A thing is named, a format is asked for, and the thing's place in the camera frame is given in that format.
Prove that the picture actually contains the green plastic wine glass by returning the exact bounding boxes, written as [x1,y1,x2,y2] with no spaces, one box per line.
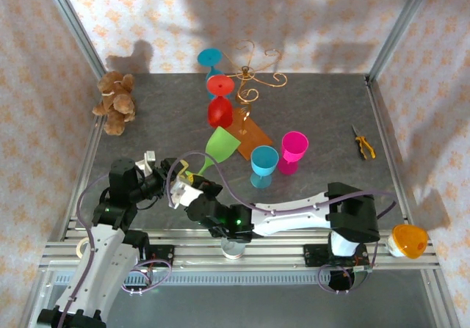
[184,125,242,179]

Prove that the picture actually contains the light blue plastic wine glass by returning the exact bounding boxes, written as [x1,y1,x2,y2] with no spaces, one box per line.
[250,145,280,189]

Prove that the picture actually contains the red plastic wine glass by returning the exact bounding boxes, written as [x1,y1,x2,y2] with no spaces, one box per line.
[206,74,235,129]

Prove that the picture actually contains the pink plastic wine glass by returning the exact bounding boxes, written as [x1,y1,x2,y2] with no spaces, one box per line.
[277,131,309,175]

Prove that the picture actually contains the teal plastic wine glass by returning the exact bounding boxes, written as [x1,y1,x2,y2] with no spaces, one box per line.
[197,48,223,101]

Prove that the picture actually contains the brown teddy bear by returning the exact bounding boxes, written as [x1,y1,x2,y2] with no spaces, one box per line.
[91,70,137,136]

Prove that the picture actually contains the white tape roll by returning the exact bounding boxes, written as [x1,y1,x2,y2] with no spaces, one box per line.
[76,238,93,259]

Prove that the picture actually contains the yellow black pliers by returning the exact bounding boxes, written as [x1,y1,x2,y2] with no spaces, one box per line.
[351,124,376,160]

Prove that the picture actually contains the orange domed lamp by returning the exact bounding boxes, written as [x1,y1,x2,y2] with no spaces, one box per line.
[388,224,430,260]

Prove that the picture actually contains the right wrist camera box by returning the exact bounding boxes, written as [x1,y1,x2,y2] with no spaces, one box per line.
[167,175,202,211]

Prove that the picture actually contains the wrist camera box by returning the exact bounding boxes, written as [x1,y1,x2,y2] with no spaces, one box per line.
[134,150,159,178]
[167,175,202,211]

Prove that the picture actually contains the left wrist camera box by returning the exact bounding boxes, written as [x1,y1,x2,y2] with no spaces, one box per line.
[134,150,159,178]

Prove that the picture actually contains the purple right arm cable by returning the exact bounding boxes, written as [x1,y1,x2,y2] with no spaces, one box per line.
[167,151,398,294]

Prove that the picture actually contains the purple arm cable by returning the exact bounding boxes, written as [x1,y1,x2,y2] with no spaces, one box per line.
[57,173,173,328]
[167,151,398,294]

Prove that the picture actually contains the aluminium rail base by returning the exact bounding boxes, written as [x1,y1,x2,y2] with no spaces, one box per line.
[39,228,441,270]

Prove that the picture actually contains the aluminium side rail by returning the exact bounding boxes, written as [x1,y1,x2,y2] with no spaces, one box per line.
[47,114,106,241]
[365,74,409,230]

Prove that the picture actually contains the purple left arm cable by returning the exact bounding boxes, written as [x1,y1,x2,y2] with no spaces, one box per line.
[57,173,173,328]

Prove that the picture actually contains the grey slotted cable duct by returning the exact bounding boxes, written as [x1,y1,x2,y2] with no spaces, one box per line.
[53,271,423,285]

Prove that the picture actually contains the gold wire wine glass rack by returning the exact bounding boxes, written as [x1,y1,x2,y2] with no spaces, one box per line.
[220,40,288,158]

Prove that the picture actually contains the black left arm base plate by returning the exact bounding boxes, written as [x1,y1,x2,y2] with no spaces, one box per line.
[141,244,175,269]

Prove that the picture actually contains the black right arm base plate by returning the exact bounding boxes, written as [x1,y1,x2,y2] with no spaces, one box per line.
[302,244,370,269]

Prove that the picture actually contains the aluminium frame post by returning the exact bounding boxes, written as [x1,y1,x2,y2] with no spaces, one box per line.
[39,0,107,81]
[368,0,438,83]

